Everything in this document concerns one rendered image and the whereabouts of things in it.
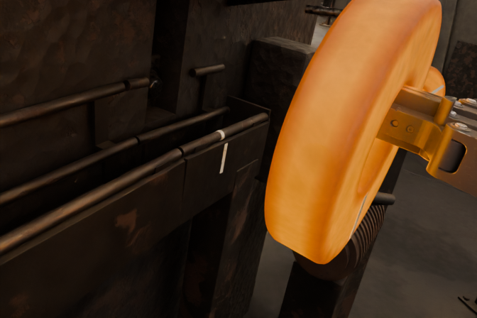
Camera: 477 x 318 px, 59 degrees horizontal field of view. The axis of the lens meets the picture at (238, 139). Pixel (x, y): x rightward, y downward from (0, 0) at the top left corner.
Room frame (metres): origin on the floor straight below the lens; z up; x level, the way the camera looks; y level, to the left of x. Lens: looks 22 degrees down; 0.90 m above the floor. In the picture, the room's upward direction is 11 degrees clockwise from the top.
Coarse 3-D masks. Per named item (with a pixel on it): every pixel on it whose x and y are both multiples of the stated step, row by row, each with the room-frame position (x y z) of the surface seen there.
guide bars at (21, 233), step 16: (224, 128) 0.49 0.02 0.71; (240, 128) 0.51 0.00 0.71; (192, 144) 0.42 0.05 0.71; (208, 144) 0.45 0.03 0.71; (160, 160) 0.38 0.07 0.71; (128, 176) 0.34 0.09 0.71; (144, 176) 0.36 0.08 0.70; (96, 192) 0.31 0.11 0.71; (112, 192) 0.32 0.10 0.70; (64, 208) 0.28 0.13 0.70; (80, 208) 0.29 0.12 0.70; (32, 224) 0.26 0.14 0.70; (48, 224) 0.26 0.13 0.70; (0, 240) 0.24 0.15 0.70; (16, 240) 0.24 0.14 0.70
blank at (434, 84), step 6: (432, 72) 0.85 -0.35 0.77; (438, 72) 0.86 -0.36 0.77; (432, 78) 0.85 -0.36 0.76; (438, 78) 0.86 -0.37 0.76; (426, 84) 0.85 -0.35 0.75; (432, 84) 0.85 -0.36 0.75; (438, 84) 0.86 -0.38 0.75; (444, 84) 0.87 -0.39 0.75; (426, 90) 0.85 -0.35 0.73; (432, 90) 0.86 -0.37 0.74; (438, 90) 0.86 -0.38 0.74; (444, 90) 0.87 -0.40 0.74
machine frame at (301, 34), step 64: (0, 0) 0.33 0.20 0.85; (64, 0) 0.39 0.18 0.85; (128, 0) 0.45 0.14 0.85; (192, 0) 0.55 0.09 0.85; (320, 0) 0.93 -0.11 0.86; (0, 64) 0.33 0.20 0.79; (64, 64) 0.39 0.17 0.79; (128, 64) 0.46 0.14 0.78; (192, 64) 0.57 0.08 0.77; (64, 128) 0.39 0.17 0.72; (128, 128) 0.47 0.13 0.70; (192, 128) 0.59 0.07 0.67; (0, 192) 0.33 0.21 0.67; (64, 192) 0.39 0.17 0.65; (256, 192) 0.83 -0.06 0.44; (256, 256) 0.91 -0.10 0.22
